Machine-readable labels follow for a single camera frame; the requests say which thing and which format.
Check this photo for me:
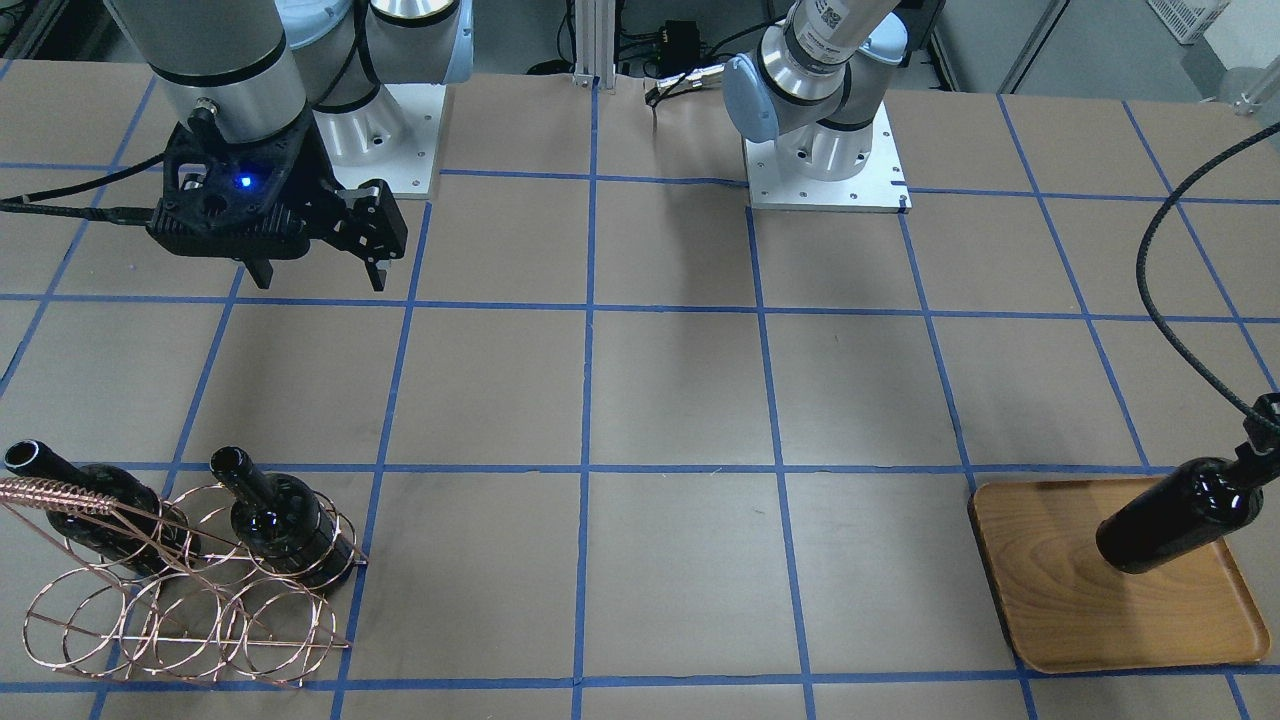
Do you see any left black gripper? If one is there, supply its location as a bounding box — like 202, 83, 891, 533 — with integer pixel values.
1243, 392, 1279, 451

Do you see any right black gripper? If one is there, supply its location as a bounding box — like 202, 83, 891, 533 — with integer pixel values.
243, 110, 408, 292

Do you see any dark wine bottle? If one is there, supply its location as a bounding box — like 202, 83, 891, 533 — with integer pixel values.
1094, 443, 1277, 574

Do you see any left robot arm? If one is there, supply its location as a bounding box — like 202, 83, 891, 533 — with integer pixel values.
722, 1, 908, 209

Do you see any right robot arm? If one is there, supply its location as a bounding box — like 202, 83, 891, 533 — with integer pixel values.
108, 1, 475, 292

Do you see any wooden tray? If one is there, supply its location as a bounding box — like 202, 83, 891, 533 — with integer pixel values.
969, 479, 1274, 674

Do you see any dark wine bottle end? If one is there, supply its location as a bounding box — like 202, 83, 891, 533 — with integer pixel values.
4, 439, 202, 578
209, 446, 355, 591

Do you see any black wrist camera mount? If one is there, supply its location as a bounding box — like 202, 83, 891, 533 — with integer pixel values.
145, 97, 317, 263

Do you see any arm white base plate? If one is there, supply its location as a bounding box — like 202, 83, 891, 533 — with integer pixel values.
742, 102, 913, 214
315, 85, 449, 200

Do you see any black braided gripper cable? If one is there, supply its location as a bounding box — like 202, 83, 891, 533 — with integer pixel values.
1137, 120, 1280, 427

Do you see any copper wire bottle basket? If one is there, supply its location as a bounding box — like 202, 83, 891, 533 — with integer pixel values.
22, 484, 349, 687

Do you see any aluminium frame post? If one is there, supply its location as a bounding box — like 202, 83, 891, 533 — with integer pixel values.
570, 0, 620, 94

